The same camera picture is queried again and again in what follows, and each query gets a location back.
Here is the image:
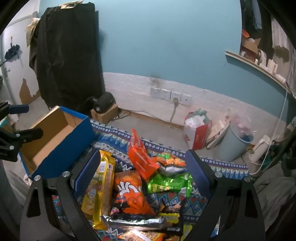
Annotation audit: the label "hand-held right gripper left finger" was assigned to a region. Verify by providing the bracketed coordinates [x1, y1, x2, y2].
[20, 148, 102, 241]

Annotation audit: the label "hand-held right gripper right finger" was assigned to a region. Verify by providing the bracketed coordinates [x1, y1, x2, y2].
[185, 149, 265, 241]

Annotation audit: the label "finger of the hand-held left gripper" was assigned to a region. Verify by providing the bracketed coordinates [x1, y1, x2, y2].
[0, 128, 44, 162]
[0, 101, 29, 116]

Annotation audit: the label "yellow biscuit packet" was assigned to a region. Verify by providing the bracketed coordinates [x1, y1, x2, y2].
[81, 150, 116, 230]

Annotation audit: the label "orange chip bag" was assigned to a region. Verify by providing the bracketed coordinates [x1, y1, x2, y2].
[151, 151, 186, 175]

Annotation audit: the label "blue cardboard box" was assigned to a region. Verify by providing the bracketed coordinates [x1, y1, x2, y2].
[18, 106, 96, 180]

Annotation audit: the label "green snack bag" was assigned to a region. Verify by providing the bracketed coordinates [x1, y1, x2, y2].
[147, 173, 193, 197]

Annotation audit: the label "red-orange snack bag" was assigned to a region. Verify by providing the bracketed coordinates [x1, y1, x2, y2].
[128, 128, 160, 182]

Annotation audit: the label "silver black snack packet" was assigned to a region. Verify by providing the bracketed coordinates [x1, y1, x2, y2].
[100, 213, 171, 232]

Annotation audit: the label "orange cracker packet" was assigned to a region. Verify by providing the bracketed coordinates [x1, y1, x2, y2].
[116, 229, 181, 241]

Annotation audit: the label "white door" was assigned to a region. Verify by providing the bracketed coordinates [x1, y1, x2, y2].
[0, 13, 42, 103]

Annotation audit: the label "red white paper bag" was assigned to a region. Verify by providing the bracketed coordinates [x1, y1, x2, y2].
[183, 111, 212, 151]

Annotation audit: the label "grey-blue waste bin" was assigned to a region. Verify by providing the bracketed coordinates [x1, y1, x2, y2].
[216, 123, 255, 161]

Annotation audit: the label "blue patterned tablecloth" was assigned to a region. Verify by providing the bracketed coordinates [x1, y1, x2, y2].
[50, 118, 251, 241]

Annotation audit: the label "flattened printed carton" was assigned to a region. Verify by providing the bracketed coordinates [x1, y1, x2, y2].
[206, 116, 232, 149]

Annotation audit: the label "dark blue folded umbrella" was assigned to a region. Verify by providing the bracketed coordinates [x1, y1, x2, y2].
[5, 44, 20, 61]

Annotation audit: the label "small brown cardboard box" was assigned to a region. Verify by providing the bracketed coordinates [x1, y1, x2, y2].
[91, 103, 119, 124]

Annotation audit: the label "white electric kettle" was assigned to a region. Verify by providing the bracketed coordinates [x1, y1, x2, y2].
[251, 136, 271, 164]

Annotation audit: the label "black fabric wardrobe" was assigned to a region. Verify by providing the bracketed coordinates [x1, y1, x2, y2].
[29, 2, 105, 109]

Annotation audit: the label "black cylindrical speaker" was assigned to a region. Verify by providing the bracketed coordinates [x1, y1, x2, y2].
[86, 92, 115, 114]

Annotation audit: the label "grey bed sheet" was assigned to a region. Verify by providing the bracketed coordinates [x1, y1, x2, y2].
[252, 170, 296, 232]

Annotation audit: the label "open cardboard box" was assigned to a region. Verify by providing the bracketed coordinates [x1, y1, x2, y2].
[240, 38, 261, 54]

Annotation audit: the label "hanging dark clothes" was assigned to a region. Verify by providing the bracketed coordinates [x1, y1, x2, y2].
[240, 0, 273, 35]

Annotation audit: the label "plug with grey cable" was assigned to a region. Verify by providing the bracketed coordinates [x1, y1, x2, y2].
[170, 97, 180, 128]

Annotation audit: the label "black cables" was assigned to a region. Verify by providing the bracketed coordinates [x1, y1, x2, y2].
[113, 109, 132, 120]

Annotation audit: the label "thin white cable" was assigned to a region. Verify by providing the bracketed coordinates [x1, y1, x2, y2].
[248, 82, 289, 175]

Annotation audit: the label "white wall shelf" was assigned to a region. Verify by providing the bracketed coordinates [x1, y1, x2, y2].
[225, 50, 294, 95]

